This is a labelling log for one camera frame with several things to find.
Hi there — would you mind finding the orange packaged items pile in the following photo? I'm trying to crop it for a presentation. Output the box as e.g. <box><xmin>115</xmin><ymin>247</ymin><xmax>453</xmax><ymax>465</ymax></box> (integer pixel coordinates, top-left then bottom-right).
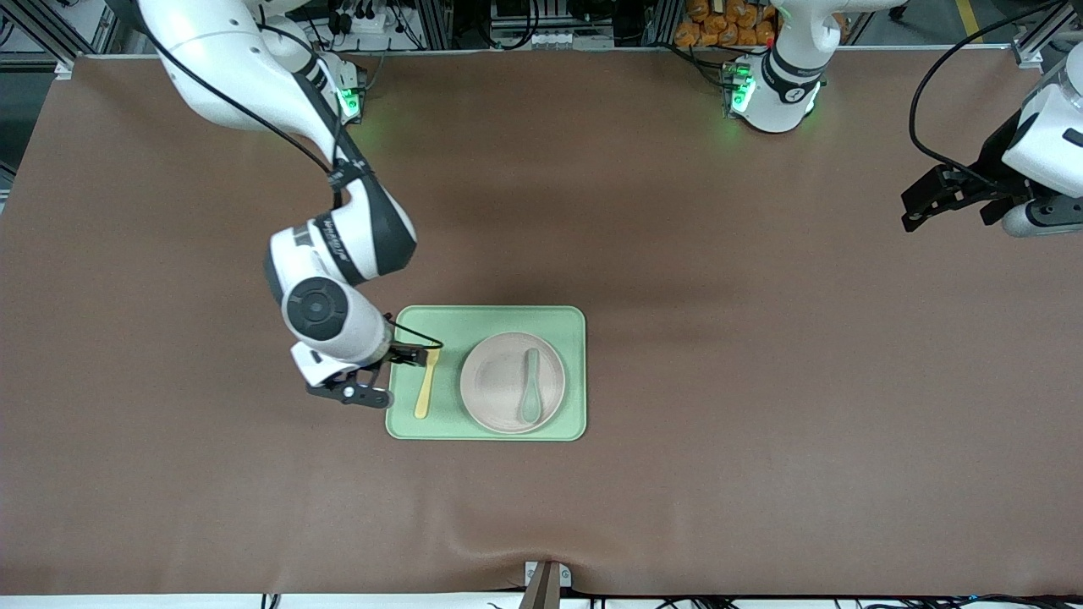
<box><xmin>674</xmin><ymin>0</ymin><xmax>779</xmax><ymax>48</ymax></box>

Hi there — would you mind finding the metal table edge bracket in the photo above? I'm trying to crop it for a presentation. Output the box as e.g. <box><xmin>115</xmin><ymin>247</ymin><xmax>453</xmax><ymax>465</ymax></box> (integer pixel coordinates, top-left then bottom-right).
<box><xmin>525</xmin><ymin>560</ymin><xmax>572</xmax><ymax>609</ymax></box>

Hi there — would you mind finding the brown table cover mat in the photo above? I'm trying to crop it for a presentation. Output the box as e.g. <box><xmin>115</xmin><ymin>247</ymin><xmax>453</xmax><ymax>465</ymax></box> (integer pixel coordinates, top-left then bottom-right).
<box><xmin>0</xmin><ymin>51</ymin><xmax>1083</xmax><ymax>597</ymax></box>

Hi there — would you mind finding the aluminium frame profile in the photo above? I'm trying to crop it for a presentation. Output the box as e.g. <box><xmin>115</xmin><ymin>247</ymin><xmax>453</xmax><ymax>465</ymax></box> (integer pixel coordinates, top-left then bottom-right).
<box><xmin>0</xmin><ymin>0</ymin><xmax>128</xmax><ymax>79</ymax></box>
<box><xmin>1011</xmin><ymin>0</ymin><xmax>1083</xmax><ymax>69</ymax></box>

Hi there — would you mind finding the aluminium frame post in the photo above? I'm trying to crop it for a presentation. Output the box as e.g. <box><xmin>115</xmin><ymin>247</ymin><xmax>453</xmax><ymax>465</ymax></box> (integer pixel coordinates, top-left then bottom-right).
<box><xmin>415</xmin><ymin>0</ymin><xmax>454</xmax><ymax>50</ymax></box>

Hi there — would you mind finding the beige round plate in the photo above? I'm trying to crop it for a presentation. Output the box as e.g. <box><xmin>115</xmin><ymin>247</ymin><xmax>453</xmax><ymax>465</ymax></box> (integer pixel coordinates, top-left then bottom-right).
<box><xmin>459</xmin><ymin>332</ymin><xmax>566</xmax><ymax>435</ymax></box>

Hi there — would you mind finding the grey electronics box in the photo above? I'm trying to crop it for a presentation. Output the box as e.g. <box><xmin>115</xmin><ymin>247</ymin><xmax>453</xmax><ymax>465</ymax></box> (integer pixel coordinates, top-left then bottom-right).
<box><xmin>489</xmin><ymin>0</ymin><xmax>616</xmax><ymax>49</ymax></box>

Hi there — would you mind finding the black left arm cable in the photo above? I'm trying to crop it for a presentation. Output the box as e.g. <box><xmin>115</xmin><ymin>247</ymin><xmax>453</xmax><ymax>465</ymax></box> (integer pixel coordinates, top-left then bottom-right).
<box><xmin>909</xmin><ymin>0</ymin><xmax>1063</xmax><ymax>183</ymax></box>

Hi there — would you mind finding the white power strip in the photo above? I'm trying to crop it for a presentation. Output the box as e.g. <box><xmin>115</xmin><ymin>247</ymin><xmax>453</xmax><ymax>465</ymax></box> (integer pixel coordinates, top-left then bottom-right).
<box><xmin>326</xmin><ymin>8</ymin><xmax>399</xmax><ymax>35</ymax></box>

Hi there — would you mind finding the light green rectangular tray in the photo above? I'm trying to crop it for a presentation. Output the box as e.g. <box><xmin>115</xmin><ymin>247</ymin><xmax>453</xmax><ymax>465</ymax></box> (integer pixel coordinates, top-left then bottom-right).
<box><xmin>385</xmin><ymin>305</ymin><xmax>587</xmax><ymax>442</ymax></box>

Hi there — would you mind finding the yellow plastic fork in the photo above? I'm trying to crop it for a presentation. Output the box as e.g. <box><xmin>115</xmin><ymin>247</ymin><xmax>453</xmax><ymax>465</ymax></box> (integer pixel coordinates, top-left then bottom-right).
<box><xmin>414</xmin><ymin>348</ymin><xmax>441</xmax><ymax>420</ymax></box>

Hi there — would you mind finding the green plastic spoon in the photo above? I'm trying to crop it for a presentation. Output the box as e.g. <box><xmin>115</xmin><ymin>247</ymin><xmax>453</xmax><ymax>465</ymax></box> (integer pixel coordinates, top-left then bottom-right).
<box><xmin>520</xmin><ymin>348</ymin><xmax>543</xmax><ymax>425</ymax></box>

